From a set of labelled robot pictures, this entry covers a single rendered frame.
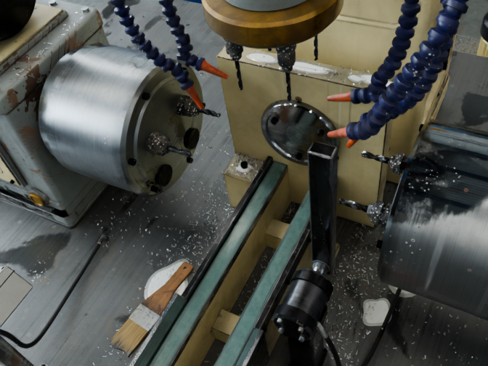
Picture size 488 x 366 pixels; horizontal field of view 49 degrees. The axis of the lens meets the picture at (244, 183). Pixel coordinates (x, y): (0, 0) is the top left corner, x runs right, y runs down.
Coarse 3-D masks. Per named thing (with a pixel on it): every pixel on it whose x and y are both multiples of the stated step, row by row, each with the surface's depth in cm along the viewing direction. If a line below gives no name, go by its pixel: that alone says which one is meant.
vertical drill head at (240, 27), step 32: (224, 0) 65; (256, 0) 61; (288, 0) 61; (320, 0) 62; (224, 32) 64; (256, 32) 62; (288, 32) 61; (320, 32) 65; (288, 64) 67; (288, 96) 72
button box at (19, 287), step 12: (0, 276) 73; (12, 276) 74; (0, 288) 73; (12, 288) 74; (24, 288) 75; (0, 300) 73; (12, 300) 74; (0, 312) 73; (12, 312) 74; (0, 324) 72
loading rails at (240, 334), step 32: (256, 192) 99; (288, 192) 108; (256, 224) 96; (288, 224) 102; (224, 256) 91; (256, 256) 101; (288, 256) 89; (192, 288) 87; (224, 288) 91; (256, 288) 86; (160, 320) 83; (192, 320) 84; (224, 320) 91; (256, 320) 82; (160, 352) 81; (192, 352) 86; (224, 352) 80; (256, 352) 79
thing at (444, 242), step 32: (448, 128) 71; (384, 160) 81; (416, 160) 67; (448, 160) 67; (480, 160) 66; (416, 192) 66; (448, 192) 65; (480, 192) 64; (384, 224) 74; (416, 224) 66; (448, 224) 65; (480, 224) 63; (384, 256) 70; (416, 256) 67; (448, 256) 65; (480, 256) 64; (416, 288) 72; (448, 288) 68; (480, 288) 65
